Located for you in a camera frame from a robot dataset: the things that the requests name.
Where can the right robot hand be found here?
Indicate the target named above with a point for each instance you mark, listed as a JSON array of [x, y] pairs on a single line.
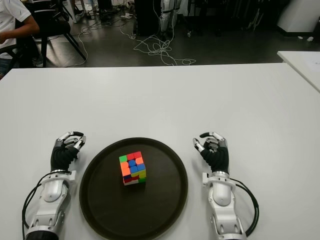
[[217, 157]]

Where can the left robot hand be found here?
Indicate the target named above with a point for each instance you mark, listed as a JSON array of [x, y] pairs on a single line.
[[61, 157]]

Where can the multicoloured Rubik's cube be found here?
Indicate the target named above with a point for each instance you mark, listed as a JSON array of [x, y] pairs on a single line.
[[132, 168]]

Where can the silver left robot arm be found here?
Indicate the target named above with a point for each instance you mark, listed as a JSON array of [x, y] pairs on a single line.
[[50, 197]]

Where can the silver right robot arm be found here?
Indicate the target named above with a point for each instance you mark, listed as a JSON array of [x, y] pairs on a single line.
[[223, 200]]

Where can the dark brown round tray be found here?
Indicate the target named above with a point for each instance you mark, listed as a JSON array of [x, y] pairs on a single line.
[[107, 205]]

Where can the white side table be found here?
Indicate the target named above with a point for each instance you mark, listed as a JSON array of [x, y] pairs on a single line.
[[303, 66]]

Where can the black chair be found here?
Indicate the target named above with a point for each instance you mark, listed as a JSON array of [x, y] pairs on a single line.
[[53, 23]]

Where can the seated person white shirt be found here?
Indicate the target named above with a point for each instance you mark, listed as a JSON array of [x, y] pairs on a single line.
[[10, 20]]

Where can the small white floor object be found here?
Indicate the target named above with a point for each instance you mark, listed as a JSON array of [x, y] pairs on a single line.
[[310, 39]]

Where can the black cabinet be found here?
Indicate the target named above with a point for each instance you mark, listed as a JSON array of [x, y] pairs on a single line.
[[147, 17]]

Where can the white cabinet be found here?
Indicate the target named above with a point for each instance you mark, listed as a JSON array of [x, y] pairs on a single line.
[[298, 15]]

